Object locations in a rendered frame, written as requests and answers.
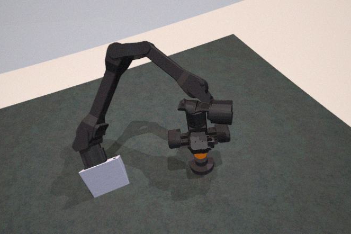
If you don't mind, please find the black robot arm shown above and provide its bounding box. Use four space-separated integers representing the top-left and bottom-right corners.
72 41 233 170

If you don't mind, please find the orange knob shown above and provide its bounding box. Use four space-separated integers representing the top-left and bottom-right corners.
194 153 206 159

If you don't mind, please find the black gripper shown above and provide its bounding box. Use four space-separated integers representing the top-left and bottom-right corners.
168 121 230 151

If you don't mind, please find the dark grey round pedestal with silver shaft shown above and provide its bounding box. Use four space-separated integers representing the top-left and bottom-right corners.
189 153 214 175

